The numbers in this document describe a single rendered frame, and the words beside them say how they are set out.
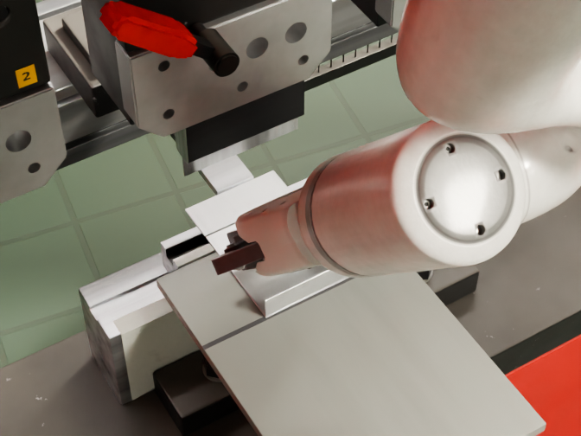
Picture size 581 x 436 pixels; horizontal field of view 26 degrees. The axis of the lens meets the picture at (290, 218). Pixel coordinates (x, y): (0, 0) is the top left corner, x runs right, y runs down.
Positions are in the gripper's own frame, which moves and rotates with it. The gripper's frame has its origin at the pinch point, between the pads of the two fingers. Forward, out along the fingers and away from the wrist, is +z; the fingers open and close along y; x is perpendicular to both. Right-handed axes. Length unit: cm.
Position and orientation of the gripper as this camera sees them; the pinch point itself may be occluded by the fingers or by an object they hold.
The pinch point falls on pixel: (278, 233)
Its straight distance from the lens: 98.8
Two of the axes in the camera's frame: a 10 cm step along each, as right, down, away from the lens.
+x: 3.9, 9.2, 0.5
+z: -3.3, 0.9, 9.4
